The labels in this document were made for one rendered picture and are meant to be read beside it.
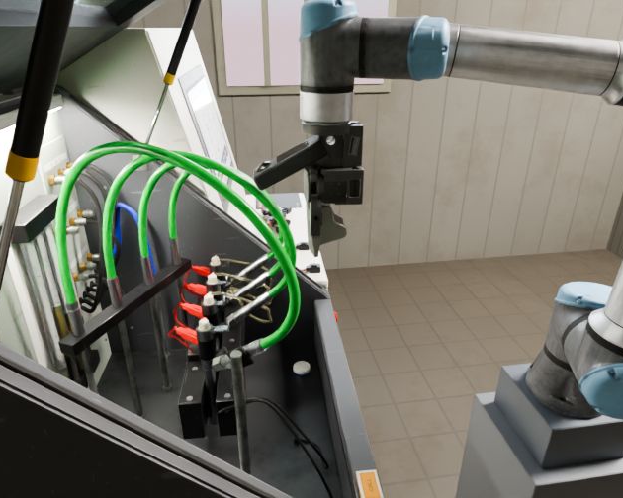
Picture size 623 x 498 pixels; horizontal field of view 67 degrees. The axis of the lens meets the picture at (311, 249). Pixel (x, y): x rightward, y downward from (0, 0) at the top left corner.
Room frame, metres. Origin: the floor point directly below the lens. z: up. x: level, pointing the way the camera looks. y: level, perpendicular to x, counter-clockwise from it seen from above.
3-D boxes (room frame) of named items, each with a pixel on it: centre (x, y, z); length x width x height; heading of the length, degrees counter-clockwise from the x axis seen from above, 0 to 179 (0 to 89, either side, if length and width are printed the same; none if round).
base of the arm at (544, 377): (0.73, -0.51, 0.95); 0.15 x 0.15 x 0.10
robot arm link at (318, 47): (0.69, -0.02, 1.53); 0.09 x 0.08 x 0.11; 79
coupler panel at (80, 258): (0.87, 0.47, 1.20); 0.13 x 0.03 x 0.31; 6
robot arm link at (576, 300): (0.72, -0.50, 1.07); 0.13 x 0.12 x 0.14; 169
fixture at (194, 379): (0.78, 0.19, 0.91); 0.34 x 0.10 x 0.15; 6
